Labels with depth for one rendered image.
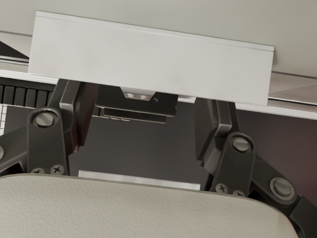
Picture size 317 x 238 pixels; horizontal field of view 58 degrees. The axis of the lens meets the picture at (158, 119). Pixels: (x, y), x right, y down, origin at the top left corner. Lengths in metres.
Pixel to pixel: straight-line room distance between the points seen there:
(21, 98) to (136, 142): 0.29
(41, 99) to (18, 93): 0.05
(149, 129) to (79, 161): 0.19
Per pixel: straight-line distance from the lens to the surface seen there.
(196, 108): 0.15
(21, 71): 0.51
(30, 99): 0.64
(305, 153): 0.87
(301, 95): 0.55
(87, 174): 0.24
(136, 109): 0.42
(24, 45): 0.18
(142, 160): 0.74
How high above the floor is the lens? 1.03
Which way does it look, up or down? level
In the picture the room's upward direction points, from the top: 173 degrees counter-clockwise
